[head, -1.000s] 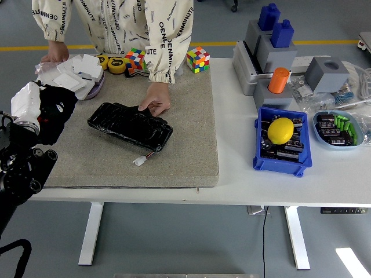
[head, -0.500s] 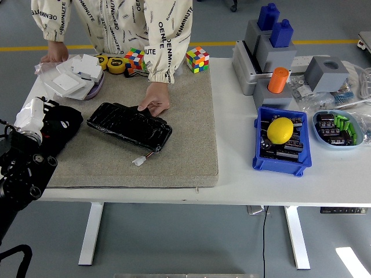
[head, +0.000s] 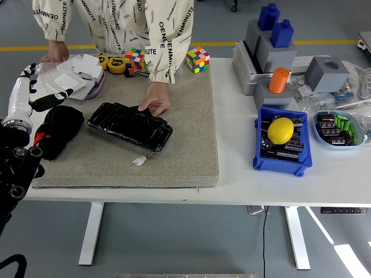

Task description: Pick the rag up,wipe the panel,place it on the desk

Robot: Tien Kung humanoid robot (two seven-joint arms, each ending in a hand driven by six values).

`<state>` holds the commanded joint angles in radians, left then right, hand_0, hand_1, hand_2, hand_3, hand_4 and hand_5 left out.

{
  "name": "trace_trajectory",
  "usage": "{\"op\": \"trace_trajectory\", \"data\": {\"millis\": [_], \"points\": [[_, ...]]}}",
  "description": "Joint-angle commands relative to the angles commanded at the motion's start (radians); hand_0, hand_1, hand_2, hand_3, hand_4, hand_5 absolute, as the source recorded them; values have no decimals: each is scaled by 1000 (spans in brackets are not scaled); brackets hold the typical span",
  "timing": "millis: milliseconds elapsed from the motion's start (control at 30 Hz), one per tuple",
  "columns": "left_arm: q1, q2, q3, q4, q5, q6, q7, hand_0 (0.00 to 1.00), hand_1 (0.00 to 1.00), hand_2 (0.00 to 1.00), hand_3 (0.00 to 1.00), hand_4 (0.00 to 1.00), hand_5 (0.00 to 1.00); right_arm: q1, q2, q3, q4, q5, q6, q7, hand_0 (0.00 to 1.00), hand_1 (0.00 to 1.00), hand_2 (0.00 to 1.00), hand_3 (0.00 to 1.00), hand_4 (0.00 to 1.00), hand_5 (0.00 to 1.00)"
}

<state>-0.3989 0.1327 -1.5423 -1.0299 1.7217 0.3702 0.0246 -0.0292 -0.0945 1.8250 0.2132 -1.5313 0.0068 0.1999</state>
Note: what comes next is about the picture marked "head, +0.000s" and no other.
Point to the light grey enclosure box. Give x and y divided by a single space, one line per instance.
242 72

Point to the clear bag of screws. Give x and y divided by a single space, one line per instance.
319 104

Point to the silver table bracket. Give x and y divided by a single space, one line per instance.
255 210

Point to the black cylindrical capacitor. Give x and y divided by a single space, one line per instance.
329 132
339 140
289 155
297 121
266 144
294 145
325 117
327 124

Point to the blue plastic bin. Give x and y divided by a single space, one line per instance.
283 168

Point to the person's right hand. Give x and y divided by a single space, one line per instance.
57 52

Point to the yellow tape measure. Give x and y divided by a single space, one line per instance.
116 65
103 61

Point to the blue bottle-shaped block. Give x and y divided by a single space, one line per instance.
282 34
268 17

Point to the blue resistor bundle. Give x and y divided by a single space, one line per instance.
343 98

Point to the white cardboard box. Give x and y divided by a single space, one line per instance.
87 65

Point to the person's right forearm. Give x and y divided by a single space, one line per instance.
52 23

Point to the multicolour puzzle cube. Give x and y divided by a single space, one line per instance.
198 59
134 59

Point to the yellow lemon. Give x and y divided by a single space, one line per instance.
280 131

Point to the black chair base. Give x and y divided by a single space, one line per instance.
234 4

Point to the grey-brown mat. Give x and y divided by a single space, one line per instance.
191 139

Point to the black glossy panel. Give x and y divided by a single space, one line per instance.
127 124

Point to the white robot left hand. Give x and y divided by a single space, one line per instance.
19 98

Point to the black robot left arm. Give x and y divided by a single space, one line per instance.
11 168

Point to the crumpled clear bag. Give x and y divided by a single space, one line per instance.
364 121

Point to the thin white rod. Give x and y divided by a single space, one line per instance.
356 103

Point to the black table control panel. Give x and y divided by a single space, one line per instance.
343 210

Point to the person's left hand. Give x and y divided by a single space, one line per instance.
159 98

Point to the light blue tray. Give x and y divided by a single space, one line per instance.
338 146

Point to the black rag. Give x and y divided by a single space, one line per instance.
61 127

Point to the white flat square box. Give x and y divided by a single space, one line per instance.
66 82

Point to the white cart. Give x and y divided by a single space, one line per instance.
365 40

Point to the purple tray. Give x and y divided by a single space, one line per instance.
97 88

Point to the orange cylinder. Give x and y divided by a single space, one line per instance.
278 81

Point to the green battery cell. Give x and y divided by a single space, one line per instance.
347 126
337 120
354 134

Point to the white table leg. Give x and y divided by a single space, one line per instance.
297 237
90 231

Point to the clear plastic bag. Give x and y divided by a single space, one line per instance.
45 69

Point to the clear bag of metal parts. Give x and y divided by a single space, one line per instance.
301 89

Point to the person's left forearm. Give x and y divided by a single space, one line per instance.
166 58

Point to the grey block with round hole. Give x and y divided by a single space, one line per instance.
325 78

